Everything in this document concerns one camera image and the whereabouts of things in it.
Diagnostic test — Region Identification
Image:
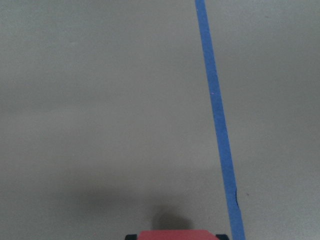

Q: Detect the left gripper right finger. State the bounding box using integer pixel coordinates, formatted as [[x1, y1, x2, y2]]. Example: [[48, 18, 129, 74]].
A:
[[215, 234, 228, 240]]

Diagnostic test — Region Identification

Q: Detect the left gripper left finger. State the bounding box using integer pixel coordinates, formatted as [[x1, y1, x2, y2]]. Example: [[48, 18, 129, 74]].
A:
[[124, 234, 138, 240]]

